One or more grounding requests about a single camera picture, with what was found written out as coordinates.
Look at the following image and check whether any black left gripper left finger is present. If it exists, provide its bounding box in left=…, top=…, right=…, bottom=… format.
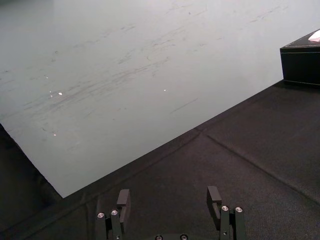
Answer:
left=96, top=188, right=131, bottom=240

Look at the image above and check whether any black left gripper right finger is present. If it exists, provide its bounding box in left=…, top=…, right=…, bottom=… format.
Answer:
left=206, top=185, right=247, bottom=240

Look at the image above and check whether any black table cloth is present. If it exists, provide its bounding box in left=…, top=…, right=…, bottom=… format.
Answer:
left=0, top=80, right=320, bottom=240

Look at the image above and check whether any black stitched tissue box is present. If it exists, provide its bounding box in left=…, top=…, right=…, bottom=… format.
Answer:
left=279, top=28, right=320, bottom=87

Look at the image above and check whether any white tissue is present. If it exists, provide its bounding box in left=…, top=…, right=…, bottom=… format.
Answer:
left=307, top=31, right=320, bottom=44

